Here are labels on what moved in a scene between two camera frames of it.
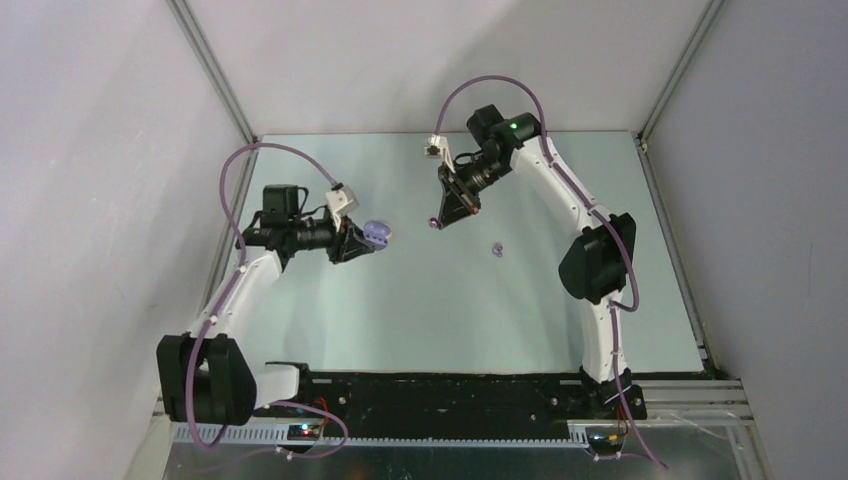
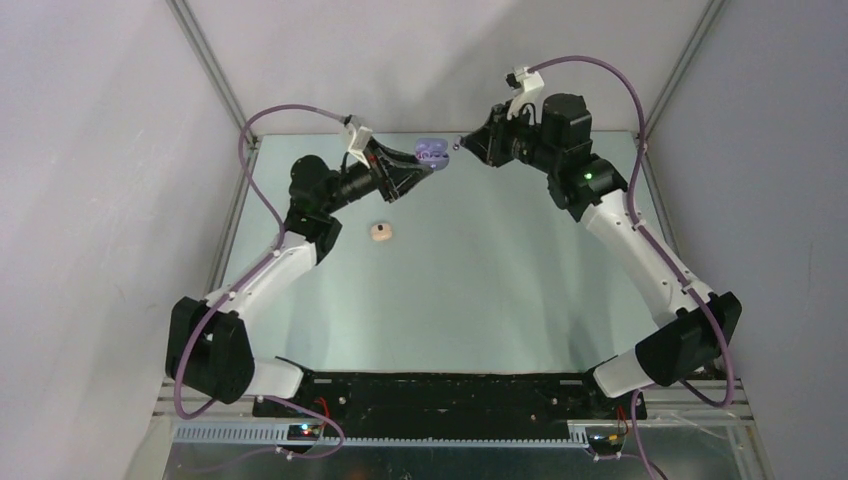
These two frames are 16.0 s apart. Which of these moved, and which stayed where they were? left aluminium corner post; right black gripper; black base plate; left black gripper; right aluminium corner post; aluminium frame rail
Moved: left black gripper; right black gripper
Stayed: right aluminium corner post; aluminium frame rail; left aluminium corner post; black base plate
